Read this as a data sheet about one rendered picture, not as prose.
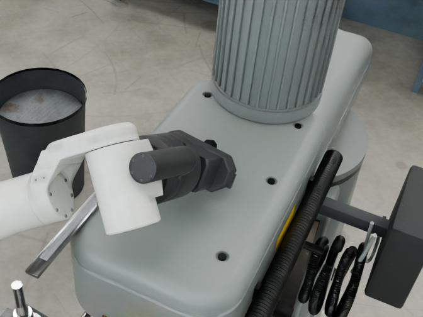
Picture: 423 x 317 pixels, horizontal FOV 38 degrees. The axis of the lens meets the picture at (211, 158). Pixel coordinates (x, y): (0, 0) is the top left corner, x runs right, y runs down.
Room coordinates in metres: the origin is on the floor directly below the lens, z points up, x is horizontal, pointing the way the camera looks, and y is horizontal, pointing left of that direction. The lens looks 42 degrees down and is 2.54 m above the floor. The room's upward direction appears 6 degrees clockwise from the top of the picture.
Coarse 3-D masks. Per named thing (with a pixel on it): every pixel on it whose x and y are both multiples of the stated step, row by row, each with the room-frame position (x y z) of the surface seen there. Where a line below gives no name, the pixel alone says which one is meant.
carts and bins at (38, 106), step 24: (24, 72) 2.64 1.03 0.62; (48, 72) 2.68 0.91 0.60; (0, 96) 2.49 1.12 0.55; (24, 96) 2.58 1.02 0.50; (48, 96) 2.60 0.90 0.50; (72, 96) 2.62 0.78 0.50; (0, 120) 2.28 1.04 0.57; (24, 120) 2.38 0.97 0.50; (48, 120) 2.40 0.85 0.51; (72, 120) 2.34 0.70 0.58; (24, 144) 2.23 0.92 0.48; (48, 144) 2.25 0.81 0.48; (24, 168) 2.25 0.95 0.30
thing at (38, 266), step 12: (84, 204) 0.59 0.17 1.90; (96, 204) 0.59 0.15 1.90; (72, 216) 0.56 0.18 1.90; (84, 216) 0.56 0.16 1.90; (72, 228) 0.54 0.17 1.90; (60, 240) 0.52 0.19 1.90; (48, 252) 0.50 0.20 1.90; (36, 264) 0.47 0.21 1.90; (48, 264) 0.48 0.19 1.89; (36, 276) 0.46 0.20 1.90
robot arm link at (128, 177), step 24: (120, 144) 0.51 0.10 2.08; (144, 144) 0.54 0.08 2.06; (168, 144) 0.57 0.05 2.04; (96, 168) 0.49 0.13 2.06; (120, 168) 0.49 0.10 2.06; (144, 168) 0.48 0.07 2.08; (168, 168) 0.49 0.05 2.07; (192, 168) 0.54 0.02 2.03; (96, 192) 0.48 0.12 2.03; (120, 192) 0.47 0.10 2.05; (144, 192) 0.48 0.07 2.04; (168, 192) 0.52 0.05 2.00; (120, 216) 0.46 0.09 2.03; (144, 216) 0.46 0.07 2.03
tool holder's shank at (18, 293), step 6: (18, 282) 0.83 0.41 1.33; (12, 288) 0.82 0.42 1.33; (18, 288) 0.82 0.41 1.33; (18, 294) 0.82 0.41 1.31; (24, 294) 0.83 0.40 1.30; (18, 300) 0.82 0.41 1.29; (24, 300) 0.82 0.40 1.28; (18, 306) 0.82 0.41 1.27; (24, 306) 0.82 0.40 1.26; (18, 312) 0.81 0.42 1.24; (24, 312) 0.82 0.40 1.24
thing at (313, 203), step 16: (336, 160) 0.85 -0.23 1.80; (320, 176) 0.80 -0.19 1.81; (320, 192) 0.76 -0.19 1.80; (304, 208) 0.72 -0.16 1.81; (304, 224) 0.68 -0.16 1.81; (288, 240) 0.64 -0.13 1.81; (304, 240) 0.65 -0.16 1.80; (288, 256) 0.61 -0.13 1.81; (272, 272) 0.58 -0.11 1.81; (288, 272) 0.59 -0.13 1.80; (256, 288) 0.54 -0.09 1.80; (272, 288) 0.55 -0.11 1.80; (256, 304) 0.52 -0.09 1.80; (272, 304) 0.52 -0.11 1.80
